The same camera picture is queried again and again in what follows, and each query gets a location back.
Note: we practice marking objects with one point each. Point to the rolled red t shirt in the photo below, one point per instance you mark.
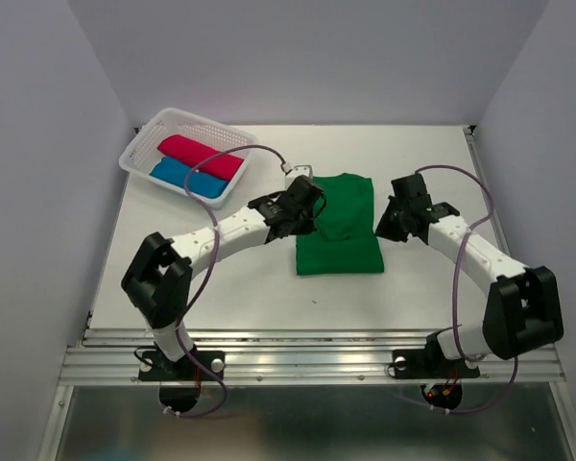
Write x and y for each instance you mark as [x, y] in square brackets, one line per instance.
[192, 153]

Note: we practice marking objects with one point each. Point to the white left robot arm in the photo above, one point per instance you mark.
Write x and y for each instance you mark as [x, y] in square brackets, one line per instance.
[157, 282]

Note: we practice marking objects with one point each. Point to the aluminium frame rail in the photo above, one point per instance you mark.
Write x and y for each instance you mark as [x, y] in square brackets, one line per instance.
[253, 358]

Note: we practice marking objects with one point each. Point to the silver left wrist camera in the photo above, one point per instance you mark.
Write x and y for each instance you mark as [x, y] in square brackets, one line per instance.
[297, 171]

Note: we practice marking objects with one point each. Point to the rolled blue t shirt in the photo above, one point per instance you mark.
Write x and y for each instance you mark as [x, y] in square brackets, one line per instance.
[174, 172]

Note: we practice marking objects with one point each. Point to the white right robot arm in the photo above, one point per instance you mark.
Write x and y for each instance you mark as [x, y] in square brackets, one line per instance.
[523, 309]

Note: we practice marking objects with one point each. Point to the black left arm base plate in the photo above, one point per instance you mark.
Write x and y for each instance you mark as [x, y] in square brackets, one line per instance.
[155, 367]

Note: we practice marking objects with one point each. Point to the white perforated plastic basket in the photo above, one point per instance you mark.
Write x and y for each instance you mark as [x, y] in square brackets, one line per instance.
[142, 155]

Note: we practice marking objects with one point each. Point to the green t shirt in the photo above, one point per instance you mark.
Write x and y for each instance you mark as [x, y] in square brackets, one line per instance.
[343, 242]

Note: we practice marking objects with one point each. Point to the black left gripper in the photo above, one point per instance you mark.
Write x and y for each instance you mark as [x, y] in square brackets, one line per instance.
[307, 227]

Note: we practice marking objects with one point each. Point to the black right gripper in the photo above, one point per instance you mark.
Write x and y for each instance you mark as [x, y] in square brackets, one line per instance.
[385, 230]

